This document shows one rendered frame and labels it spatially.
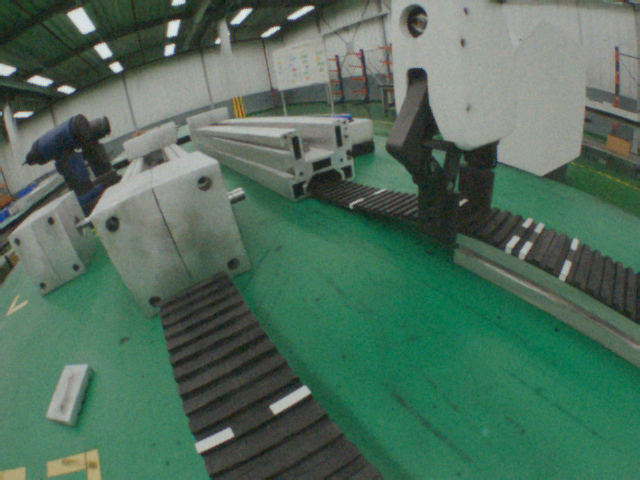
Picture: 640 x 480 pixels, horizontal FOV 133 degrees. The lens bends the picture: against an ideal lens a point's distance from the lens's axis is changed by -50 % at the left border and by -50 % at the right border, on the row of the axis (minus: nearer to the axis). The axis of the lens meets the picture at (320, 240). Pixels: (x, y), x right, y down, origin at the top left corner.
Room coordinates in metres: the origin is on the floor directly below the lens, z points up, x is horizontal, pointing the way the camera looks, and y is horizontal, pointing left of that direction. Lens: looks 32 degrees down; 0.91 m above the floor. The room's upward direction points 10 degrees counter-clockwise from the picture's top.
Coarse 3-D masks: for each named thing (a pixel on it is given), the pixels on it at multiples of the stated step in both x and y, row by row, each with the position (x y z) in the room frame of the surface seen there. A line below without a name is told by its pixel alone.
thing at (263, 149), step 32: (224, 128) 0.56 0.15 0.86; (256, 128) 0.42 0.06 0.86; (288, 128) 0.45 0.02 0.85; (320, 128) 0.37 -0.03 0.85; (224, 160) 0.58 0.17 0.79; (256, 160) 0.39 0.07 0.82; (288, 160) 0.31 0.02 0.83; (320, 160) 0.36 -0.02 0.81; (352, 160) 0.36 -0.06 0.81; (288, 192) 0.31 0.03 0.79
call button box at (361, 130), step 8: (352, 120) 0.49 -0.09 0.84; (360, 120) 0.49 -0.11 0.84; (368, 120) 0.48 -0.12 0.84; (352, 128) 0.46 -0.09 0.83; (360, 128) 0.47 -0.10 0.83; (368, 128) 0.48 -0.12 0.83; (352, 136) 0.46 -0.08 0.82; (360, 136) 0.47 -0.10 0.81; (368, 136) 0.48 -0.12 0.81; (352, 144) 0.46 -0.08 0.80; (360, 144) 0.47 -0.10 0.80; (368, 144) 0.48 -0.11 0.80; (352, 152) 0.46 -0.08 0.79; (360, 152) 0.47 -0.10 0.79; (368, 152) 0.48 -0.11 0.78
